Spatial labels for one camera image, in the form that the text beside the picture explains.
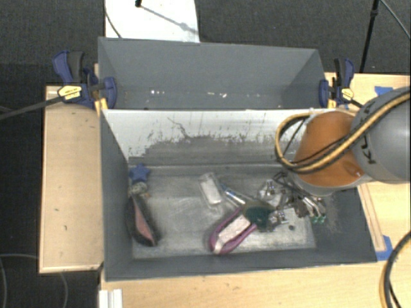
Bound grey metal bin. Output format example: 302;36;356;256
97;36;378;282

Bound purple-handled pliers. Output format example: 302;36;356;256
207;205;259;256

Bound pale wood board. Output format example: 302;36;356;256
39;85;105;274

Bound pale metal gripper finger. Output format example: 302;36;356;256
258;180;280;202
265;210;290;232

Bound blue and silver tube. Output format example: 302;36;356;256
223;187;255;207

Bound blue star-shaped toy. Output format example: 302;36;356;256
128;162;152;184

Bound grey speckled lump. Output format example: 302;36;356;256
128;182;150;199

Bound clear plastic cup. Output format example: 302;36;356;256
197;171;225;207

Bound dark green pad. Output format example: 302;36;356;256
245;204;274;232

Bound black and pink shoe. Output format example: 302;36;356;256
125;192;162;247

